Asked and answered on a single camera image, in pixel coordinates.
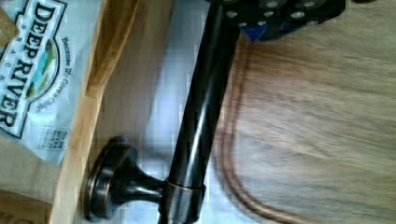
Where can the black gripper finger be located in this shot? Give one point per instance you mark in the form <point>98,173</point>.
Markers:
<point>268,20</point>

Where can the wooden drawer with black handle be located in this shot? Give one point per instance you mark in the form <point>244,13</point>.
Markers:
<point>140,68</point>

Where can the chip bag in drawer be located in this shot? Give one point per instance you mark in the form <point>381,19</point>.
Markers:
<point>42,70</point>

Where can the wooden cutting board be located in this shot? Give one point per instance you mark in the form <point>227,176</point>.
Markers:
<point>308,126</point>

